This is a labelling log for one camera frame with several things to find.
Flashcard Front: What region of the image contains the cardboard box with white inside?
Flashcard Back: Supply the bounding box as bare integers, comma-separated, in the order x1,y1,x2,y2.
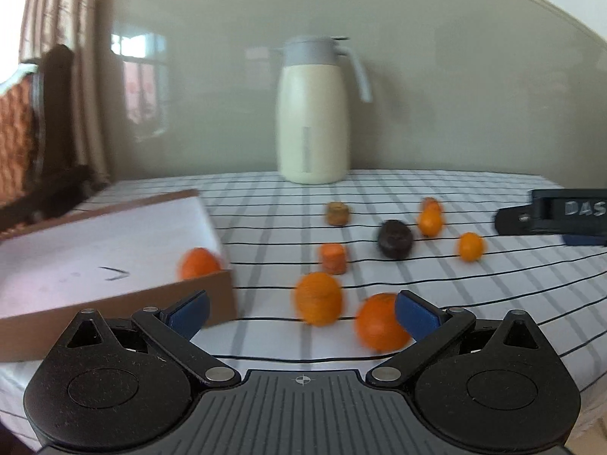
0,190,238,363

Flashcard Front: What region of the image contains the orange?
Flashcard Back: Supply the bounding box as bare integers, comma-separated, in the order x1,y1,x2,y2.
355,294,412,353
295,272,343,327
179,248,223,280

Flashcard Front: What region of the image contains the cream thermos jug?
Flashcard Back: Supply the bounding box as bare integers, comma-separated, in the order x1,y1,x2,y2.
270,35,373,185

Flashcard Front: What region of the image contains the brown woven cushion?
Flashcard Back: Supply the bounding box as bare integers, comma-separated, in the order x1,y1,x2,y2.
0,75,46,209

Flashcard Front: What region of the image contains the dark purple round fruit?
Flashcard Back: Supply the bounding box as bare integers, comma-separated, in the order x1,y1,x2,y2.
378,220,413,259

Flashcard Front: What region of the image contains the brown carrot piece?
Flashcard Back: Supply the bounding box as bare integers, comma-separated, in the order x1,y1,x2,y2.
326,202,351,226

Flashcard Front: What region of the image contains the orange carrot piece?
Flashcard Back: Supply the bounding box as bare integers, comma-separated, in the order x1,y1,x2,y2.
320,243,348,276

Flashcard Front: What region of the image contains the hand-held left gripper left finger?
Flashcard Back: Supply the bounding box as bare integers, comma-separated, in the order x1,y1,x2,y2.
66,289,242,388

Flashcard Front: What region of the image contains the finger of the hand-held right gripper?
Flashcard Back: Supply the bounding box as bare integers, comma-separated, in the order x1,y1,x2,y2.
493,206,534,237
562,233,607,248

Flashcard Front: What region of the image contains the wicker chair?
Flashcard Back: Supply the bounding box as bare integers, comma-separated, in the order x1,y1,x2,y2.
0,45,111,242

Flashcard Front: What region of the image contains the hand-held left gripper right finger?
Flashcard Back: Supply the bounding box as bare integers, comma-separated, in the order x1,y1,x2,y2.
365,289,541,387

